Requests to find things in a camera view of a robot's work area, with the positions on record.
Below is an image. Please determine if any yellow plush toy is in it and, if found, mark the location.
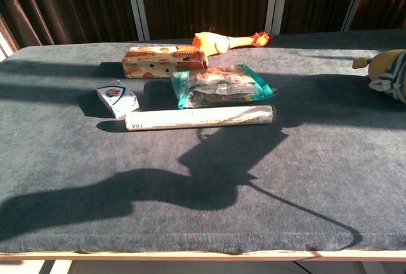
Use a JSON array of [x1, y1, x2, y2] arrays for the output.
[[352, 49, 406, 104]]

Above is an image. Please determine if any white paper roll tube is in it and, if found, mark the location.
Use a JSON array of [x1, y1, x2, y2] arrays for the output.
[[124, 105, 277, 132]]

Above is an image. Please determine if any teal edged snack bag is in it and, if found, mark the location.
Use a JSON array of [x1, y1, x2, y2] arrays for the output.
[[171, 62, 276, 110]]

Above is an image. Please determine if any orange white biscuit box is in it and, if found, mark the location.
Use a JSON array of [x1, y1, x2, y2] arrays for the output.
[[121, 45, 209, 79]]

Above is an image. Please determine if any yellow rubber chicken toy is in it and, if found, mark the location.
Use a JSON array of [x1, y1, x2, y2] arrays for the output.
[[192, 30, 273, 57]]

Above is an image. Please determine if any small blue white box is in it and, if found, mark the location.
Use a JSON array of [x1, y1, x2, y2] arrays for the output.
[[96, 79, 140, 119]]

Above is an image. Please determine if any blue grey table cloth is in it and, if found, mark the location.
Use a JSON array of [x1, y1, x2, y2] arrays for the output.
[[0, 29, 406, 254]]

